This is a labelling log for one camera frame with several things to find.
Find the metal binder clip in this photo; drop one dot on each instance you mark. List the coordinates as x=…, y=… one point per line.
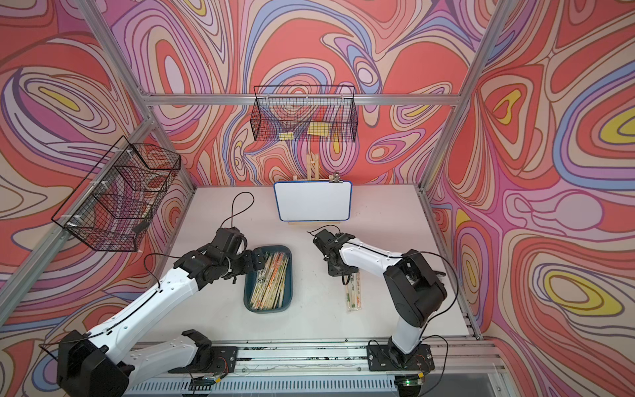
x=335, y=178

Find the black wire basket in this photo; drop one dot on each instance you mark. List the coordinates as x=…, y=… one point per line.
x=114, y=205
x=290, y=108

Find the black wire basket back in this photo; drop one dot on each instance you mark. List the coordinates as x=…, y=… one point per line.
x=290, y=108

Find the green label chopstick pack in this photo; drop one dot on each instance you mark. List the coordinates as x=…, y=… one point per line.
x=351, y=284

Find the yellow note large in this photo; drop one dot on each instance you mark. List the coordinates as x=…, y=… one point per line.
x=319, y=129

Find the black wire basket left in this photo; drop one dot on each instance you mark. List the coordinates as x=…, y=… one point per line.
x=114, y=205

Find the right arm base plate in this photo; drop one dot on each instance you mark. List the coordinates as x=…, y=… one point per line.
x=388, y=358

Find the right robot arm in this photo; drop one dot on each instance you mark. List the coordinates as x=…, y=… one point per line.
x=415, y=288

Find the panda print chopstick pack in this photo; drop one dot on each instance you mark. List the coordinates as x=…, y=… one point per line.
x=348, y=297

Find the wooden easel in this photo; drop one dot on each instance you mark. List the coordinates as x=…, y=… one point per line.
x=312, y=169

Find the yellow note small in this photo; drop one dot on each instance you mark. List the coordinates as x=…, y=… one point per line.
x=286, y=136

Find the white board blue frame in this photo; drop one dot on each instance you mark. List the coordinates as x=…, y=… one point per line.
x=313, y=201

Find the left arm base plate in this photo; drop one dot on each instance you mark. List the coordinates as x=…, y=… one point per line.
x=213, y=359

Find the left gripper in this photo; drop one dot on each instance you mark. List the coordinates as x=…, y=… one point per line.
x=250, y=264

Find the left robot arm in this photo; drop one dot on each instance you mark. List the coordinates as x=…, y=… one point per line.
x=104, y=361

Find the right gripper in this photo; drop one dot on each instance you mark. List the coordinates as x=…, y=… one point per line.
x=332, y=271

